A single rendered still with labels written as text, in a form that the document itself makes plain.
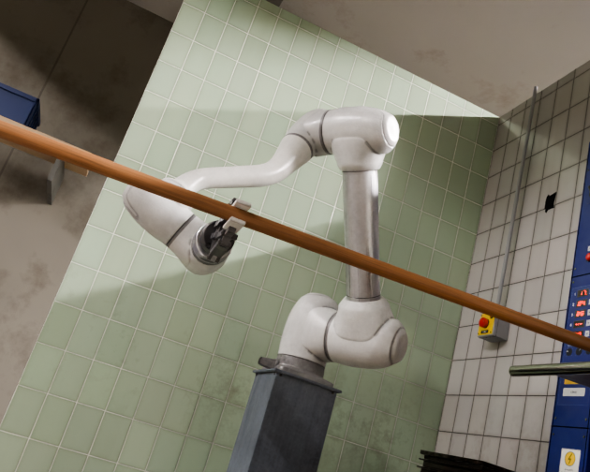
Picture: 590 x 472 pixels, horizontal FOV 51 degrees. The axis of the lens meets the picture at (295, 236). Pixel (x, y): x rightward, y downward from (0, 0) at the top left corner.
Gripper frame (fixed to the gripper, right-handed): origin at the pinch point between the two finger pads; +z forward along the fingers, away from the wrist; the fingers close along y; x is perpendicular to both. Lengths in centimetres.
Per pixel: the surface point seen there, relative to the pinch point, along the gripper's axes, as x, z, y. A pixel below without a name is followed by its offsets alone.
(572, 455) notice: -123, -44, 16
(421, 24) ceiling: -110, -221, -261
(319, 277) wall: -57, -121, -31
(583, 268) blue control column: -123, -49, -45
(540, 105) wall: -126, -92, -134
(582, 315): -123, -47, -28
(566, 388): -123, -50, -4
